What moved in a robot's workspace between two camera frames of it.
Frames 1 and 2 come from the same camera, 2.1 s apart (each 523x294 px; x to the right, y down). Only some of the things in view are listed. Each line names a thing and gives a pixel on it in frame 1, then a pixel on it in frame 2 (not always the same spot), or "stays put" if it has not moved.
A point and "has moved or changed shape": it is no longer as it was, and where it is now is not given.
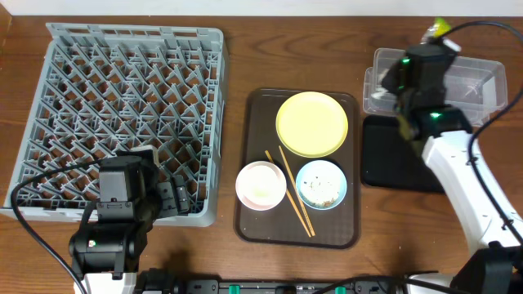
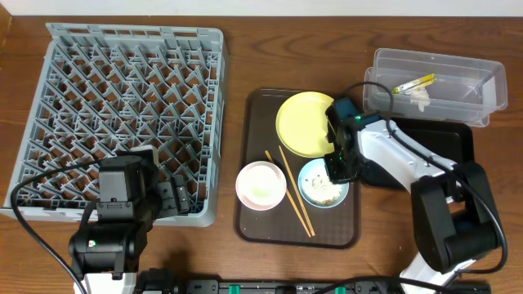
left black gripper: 170,197 stays put
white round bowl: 261,185 stays put
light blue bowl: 321,184 stays put
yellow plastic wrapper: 439,28 has moved or changed shape
